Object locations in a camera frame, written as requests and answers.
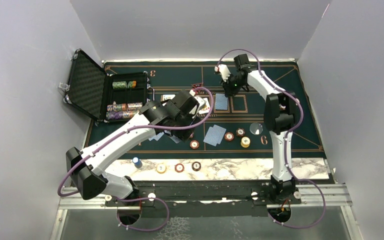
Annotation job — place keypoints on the purple chips row in case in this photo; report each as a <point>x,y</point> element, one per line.
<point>120,115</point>

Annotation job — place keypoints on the black poker chip case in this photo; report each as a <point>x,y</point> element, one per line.
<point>89,88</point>

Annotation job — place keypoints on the brown poker chip stack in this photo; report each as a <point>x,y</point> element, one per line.
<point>196,166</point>

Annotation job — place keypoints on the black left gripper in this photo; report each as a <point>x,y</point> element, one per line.
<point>183,134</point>

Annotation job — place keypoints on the green poker table mat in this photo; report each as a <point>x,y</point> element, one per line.
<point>244,109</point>

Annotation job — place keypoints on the blue poker chip stack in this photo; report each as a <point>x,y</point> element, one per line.
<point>137,162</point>

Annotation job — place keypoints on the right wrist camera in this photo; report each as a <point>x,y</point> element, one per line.
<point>241,62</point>

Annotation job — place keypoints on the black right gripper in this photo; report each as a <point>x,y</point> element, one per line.
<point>229,92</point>

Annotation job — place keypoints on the white round button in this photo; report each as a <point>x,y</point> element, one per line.
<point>256,128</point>

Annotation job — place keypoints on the red triangular dealer button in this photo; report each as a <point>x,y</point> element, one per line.
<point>197,85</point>

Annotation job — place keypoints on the mixed chips row in case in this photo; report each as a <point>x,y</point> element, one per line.
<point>122,107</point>

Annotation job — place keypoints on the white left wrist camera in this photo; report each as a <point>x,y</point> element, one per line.
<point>200,103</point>

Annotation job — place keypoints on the green chips in case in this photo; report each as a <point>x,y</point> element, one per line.
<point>123,85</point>

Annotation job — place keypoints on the red poker chip stack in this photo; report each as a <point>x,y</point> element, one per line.
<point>179,168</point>

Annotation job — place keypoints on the blue card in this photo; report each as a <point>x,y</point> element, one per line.
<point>210,137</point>
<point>219,133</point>
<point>157,136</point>

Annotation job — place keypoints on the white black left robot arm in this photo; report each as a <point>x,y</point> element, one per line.
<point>87,167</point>

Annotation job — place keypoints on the yellow poker chip stack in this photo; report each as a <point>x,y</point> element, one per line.
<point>161,168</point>

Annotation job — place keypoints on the black mounting rail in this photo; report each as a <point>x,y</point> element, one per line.
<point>211,199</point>

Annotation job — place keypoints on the blue playing card deck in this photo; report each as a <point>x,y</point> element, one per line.
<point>175,139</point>

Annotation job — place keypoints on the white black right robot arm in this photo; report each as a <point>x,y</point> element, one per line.
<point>281,116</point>

